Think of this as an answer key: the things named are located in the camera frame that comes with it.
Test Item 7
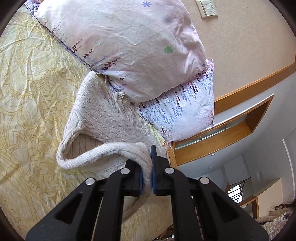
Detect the beige cable-knit sweater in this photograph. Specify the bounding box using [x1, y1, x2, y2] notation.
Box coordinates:
[56, 71, 166, 221]

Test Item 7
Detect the wooden stair railing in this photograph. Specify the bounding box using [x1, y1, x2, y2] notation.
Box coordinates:
[224, 177, 260, 219]

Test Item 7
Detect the brown shaggy rug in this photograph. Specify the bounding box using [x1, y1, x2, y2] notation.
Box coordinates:
[255, 199, 295, 240]

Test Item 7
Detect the wooden headboard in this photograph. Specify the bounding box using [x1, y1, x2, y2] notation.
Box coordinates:
[159, 61, 296, 241]

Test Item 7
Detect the lavender floral pillow underneath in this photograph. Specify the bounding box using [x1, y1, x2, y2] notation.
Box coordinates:
[135, 59, 214, 142]

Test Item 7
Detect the yellow patterned bed cover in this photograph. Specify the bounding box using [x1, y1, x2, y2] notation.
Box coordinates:
[1, 4, 173, 240]

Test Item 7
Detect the pink floral pillow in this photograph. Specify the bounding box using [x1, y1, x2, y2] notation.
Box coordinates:
[25, 1, 207, 102]

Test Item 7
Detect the white wall switch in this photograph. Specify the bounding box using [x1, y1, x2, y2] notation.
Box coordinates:
[195, 0, 218, 18]

